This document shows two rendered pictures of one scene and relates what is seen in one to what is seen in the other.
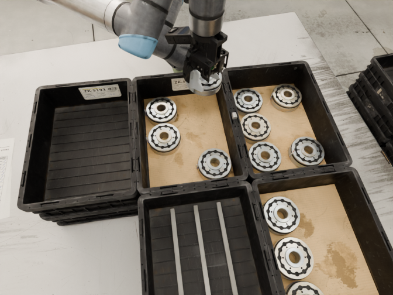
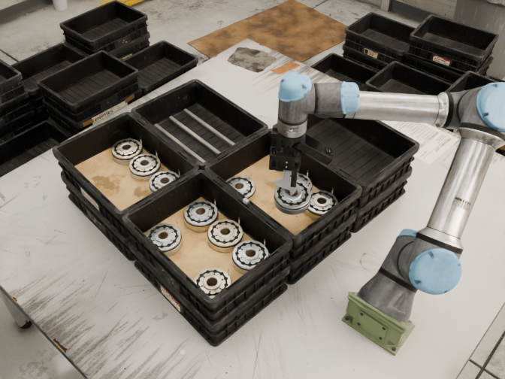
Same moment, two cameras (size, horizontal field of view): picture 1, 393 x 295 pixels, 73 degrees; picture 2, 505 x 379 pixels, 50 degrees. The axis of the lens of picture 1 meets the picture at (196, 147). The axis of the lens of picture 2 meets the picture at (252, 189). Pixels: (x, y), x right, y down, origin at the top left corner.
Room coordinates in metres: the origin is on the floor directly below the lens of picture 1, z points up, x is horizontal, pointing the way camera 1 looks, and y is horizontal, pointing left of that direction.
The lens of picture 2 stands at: (1.36, -0.68, 2.06)
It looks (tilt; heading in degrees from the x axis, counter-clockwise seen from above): 45 degrees down; 147
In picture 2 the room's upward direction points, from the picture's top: 1 degrees clockwise
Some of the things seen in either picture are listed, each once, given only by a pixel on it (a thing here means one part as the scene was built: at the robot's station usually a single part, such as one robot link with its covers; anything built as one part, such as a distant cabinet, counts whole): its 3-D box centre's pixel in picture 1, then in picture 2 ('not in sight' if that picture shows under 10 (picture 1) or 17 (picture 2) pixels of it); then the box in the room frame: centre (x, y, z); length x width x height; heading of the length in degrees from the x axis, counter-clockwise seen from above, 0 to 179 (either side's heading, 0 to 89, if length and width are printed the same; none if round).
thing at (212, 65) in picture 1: (206, 50); (287, 147); (0.50, -0.01, 1.13); 0.09 x 0.08 x 0.12; 49
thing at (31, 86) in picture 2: not in sight; (55, 92); (-1.33, -0.25, 0.31); 0.40 x 0.30 x 0.34; 106
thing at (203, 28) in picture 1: (207, 18); (291, 124); (0.51, -0.01, 1.21); 0.08 x 0.08 x 0.05
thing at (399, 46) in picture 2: not in sight; (381, 56); (-0.65, 1.56, 0.31); 0.40 x 0.30 x 0.34; 16
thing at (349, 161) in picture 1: (281, 114); (206, 231); (0.48, -0.26, 0.92); 0.40 x 0.30 x 0.02; 11
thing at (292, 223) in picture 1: (281, 213); (164, 182); (0.18, -0.25, 0.86); 0.10 x 0.10 x 0.01
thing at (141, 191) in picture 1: (185, 124); (281, 180); (0.42, 0.04, 0.92); 0.40 x 0.30 x 0.02; 11
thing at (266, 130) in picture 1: (255, 126); (225, 232); (0.46, -0.19, 0.86); 0.10 x 0.10 x 0.01
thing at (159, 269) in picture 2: (276, 123); (207, 243); (0.48, -0.26, 0.87); 0.40 x 0.30 x 0.11; 11
